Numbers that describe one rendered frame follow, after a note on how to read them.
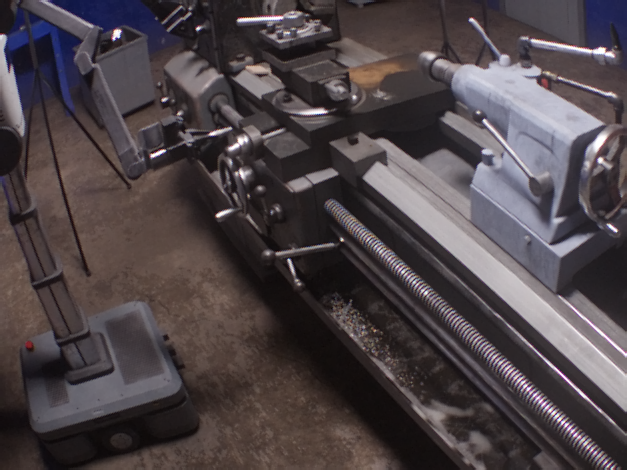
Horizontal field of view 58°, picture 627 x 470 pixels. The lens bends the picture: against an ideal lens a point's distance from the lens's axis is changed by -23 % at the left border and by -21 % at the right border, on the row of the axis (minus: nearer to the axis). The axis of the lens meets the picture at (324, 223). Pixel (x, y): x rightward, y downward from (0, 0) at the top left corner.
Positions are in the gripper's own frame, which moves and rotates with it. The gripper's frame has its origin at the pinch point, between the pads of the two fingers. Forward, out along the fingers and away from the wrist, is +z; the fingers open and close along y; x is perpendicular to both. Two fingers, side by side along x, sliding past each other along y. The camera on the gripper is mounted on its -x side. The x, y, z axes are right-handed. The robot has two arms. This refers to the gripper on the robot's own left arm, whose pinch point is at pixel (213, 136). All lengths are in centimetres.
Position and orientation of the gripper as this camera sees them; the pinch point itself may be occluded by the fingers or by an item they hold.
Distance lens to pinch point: 189.4
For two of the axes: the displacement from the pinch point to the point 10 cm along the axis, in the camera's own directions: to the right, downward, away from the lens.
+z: 8.7, -3.6, 3.3
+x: 0.7, 7.7, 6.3
